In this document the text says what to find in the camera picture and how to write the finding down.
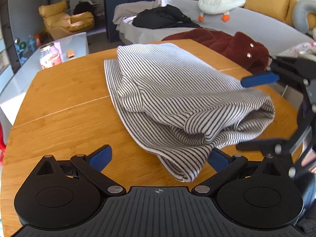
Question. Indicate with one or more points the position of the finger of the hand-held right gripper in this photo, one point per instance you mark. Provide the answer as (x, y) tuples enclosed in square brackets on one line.
[(261, 146), (259, 79)]

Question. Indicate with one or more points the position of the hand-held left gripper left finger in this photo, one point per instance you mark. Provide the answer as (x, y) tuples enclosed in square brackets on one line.
[(101, 156)]

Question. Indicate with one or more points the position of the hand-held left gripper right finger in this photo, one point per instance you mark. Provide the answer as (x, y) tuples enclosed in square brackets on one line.
[(218, 159)]

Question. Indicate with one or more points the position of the grey striped shirt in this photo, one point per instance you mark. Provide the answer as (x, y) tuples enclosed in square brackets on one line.
[(177, 91)]

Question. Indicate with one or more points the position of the person's right hand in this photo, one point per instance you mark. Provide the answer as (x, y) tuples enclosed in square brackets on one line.
[(309, 160)]

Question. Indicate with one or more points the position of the dark red fleece coat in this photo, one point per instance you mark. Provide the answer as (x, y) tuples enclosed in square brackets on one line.
[(222, 47)]

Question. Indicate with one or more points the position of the floral printed cloth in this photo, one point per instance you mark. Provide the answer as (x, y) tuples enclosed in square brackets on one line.
[(305, 50)]

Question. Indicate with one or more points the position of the grey sofa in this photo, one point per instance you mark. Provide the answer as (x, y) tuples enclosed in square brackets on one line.
[(246, 22)]

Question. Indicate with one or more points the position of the square yellow cushion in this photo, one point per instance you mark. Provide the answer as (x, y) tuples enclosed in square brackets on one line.
[(292, 9), (266, 5)]

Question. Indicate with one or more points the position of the grey neck pillow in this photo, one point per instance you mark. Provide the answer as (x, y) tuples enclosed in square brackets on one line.
[(302, 14)]

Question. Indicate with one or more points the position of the white goose plush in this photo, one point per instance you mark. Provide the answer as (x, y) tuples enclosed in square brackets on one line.
[(219, 1)]

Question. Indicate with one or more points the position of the white coffee table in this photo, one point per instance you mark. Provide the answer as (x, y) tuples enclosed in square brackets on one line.
[(37, 79)]

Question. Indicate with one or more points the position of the glass jar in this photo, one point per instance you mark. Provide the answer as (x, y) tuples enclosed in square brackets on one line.
[(50, 58)]

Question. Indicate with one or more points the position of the black jacket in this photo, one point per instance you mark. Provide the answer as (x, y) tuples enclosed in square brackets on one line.
[(163, 17)]

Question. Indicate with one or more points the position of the blue water bottle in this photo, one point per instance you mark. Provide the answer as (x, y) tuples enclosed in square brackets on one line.
[(30, 45)]

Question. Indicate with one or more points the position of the orange snack pack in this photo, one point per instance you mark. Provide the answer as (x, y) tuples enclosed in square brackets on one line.
[(37, 40)]

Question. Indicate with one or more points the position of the green ball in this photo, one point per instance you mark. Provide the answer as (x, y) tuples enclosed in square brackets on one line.
[(23, 45)]

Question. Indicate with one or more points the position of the yellow armchair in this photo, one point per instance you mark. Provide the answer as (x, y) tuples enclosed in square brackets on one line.
[(61, 21)]

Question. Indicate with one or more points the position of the silver ball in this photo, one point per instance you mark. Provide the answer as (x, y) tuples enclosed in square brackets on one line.
[(16, 41)]

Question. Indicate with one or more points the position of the black chair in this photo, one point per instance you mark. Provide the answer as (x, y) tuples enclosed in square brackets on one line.
[(85, 8)]

